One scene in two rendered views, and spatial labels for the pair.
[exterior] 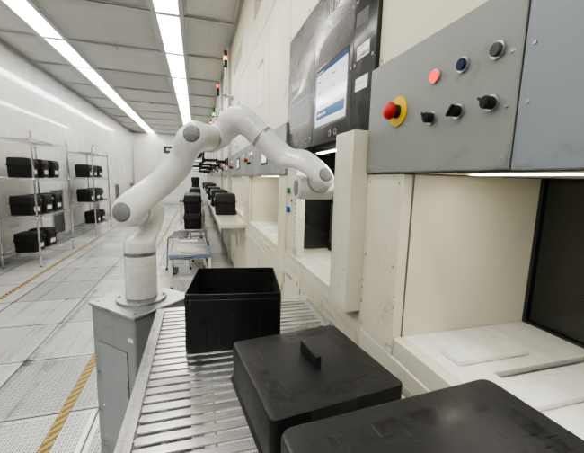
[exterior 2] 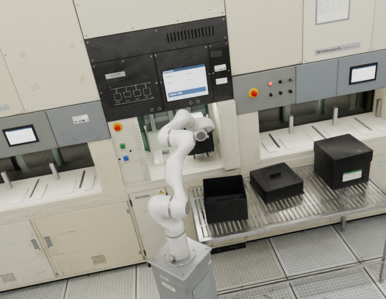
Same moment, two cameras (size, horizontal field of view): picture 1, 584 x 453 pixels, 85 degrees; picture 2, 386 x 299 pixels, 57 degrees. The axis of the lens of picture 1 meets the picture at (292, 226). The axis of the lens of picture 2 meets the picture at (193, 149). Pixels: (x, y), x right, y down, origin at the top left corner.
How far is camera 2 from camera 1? 245 cm
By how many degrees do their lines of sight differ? 75
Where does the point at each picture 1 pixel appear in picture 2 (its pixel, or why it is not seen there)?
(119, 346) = (203, 274)
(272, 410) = (300, 181)
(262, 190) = not seen: outside the picture
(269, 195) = not seen: outside the picture
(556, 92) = (303, 89)
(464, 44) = (279, 76)
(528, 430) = (326, 141)
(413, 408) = (325, 149)
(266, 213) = not seen: outside the picture
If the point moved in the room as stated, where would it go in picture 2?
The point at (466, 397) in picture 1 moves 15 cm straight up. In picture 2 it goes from (320, 144) to (320, 125)
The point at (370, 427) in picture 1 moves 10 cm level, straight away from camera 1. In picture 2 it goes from (331, 152) to (315, 151)
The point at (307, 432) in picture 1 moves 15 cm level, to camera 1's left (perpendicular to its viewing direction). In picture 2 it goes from (334, 157) to (338, 169)
